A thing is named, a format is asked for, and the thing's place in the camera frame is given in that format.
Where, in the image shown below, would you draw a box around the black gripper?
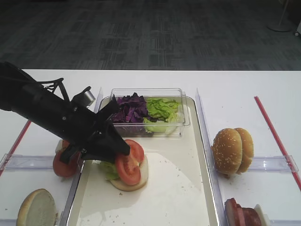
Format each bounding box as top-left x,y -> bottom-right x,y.
22,85 -> 130,163

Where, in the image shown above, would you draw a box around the tomato slices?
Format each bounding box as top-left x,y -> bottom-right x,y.
53,140 -> 80,178
115,139 -> 144,186

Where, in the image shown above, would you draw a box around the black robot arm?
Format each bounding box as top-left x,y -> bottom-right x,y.
0,62 -> 130,164

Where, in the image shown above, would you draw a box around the lettuce leaf on bun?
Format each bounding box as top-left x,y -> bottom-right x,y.
99,161 -> 119,180

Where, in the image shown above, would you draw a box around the green lettuce in container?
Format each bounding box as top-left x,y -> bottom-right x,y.
143,97 -> 183,135

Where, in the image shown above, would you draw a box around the meat patty slices stack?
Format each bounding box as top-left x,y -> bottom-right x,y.
224,198 -> 261,226

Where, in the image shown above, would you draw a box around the purple cabbage pieces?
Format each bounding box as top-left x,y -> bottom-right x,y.
111,92 -> 149,123

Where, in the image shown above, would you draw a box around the clear plastic salad container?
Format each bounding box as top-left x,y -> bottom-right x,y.
99,88 -> 190,137

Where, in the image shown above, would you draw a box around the white pusher block left upper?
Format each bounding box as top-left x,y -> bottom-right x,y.
55,139 -> 63,153

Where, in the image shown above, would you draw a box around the white pusher block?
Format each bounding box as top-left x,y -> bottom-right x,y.
254,204 -> 271,226
55,139 -> 63,153

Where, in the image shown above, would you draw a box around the bottom bun slice on tray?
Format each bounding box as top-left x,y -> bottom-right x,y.
108,155 -> 149,192

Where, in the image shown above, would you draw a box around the metal baking tray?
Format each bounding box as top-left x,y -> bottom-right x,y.
68,97 -> 218,226

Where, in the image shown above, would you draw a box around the left upper clear pusher track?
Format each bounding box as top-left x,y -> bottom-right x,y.
0,154 -> 54,171

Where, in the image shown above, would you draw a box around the clear pusher track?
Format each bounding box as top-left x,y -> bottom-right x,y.
247,155 -> 299,173
270,220 -> 301,226
0,154 -> 54,171
0,219 -> 16,226

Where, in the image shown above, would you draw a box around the bun half in left rack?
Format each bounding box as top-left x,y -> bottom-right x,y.
16,188 -> 57,226

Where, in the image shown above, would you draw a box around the front sesame bun top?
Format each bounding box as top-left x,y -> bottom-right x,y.
212,128 -> 242,175

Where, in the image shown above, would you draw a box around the sesame bun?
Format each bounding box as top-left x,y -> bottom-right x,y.
235,128 -> 253,174
212,128 -> 242,175

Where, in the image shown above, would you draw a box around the left lower clear pusher track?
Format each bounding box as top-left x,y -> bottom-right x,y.
0,219 -> 16,226

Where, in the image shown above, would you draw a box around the rear sesame bun top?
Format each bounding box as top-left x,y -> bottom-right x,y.
235,128 -> 253,174

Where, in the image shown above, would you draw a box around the right upper clear pusher track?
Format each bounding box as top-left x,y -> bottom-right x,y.
247,155 -> 299,173

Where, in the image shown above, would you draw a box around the white pusher block right lower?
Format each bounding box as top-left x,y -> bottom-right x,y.
254,204 -> 271,226

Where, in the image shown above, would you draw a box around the right lower clear pusher track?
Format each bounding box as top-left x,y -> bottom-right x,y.
270,220 -> 301,226

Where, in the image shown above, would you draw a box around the white floor stand base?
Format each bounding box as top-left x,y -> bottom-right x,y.
266,0 -> 291,32

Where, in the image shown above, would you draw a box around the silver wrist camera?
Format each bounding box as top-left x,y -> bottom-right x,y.
71,86 -> 95,107

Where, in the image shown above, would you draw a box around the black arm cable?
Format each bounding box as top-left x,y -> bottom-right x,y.
35,77 -> 71,102

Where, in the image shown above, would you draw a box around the left red rail strip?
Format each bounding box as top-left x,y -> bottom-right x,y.
0,120 -> 31,176

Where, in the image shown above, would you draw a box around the red rail strip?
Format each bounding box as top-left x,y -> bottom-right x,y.
254,96 -> 301,189
0,120 -> 31,176

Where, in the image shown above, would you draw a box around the right clear divider wall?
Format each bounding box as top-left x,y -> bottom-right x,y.
195,89 -> 228,226

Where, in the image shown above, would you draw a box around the right red rail strip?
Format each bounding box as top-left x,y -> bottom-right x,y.
254,96 -> 301,189

